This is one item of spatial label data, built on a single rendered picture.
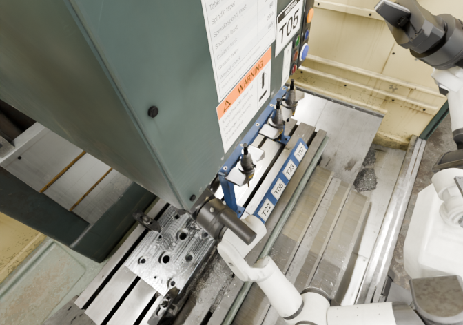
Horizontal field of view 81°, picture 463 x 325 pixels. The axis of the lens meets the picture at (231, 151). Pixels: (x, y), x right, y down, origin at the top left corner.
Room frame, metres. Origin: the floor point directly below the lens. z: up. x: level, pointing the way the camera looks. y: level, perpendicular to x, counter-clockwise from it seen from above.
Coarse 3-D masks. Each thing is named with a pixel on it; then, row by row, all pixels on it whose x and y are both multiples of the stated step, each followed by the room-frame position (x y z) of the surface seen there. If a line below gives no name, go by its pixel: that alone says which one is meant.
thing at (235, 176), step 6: (234, 168) 0.49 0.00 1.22; (228, 174) 0.46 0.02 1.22; (234, 174) 0.46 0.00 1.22; (240, 174) 0.46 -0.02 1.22; (246, 174) 0.45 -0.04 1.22; (228, 180) 0.44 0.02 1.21; (234, 180) 0.44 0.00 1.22; (240, 180) 0.43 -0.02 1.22; (246, 180) 0.43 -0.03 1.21; (240, 186) 0.42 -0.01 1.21
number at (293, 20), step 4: (300, 4) 0.46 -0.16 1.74; (296, 8) 0.45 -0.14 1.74; (292, 12) 0.43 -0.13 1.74; (296, 12) 0.45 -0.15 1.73; (288, 16) 0.42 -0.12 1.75; (292, 16) 0.44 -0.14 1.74; (296, 16) 0.45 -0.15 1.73; (288, 20) 0.42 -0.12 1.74; (292, 20) 0.44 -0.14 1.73; (296, 20) 0.45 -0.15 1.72; (288, 24) 0.42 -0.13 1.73; (292, 24) 0.44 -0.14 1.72; (296, 24) 0.45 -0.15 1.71; (288, 28) 0.43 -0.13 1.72; (292, 28) 0.44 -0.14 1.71; (296, 28) 0.46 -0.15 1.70; (288, 32) 0.43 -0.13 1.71; (292, 32) 0.44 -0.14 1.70; (288, 36) 0.43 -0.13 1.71
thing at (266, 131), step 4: (264, 124) 0.66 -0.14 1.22; (264, 128) 0.64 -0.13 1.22; (268, 128) 0.63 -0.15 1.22; (272, 128) 0.63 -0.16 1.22; (276, 128) 0.63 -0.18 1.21; (260, 132) 0.62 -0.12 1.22; (264, 132) 0.62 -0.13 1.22; (268, 132) 0.61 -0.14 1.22; (272, 132) 0.61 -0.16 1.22; (276, 132) 0.61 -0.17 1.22; (268, 136) 0.60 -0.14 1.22; (272, 136) 0.59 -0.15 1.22; (276, 136) 0.59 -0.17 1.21
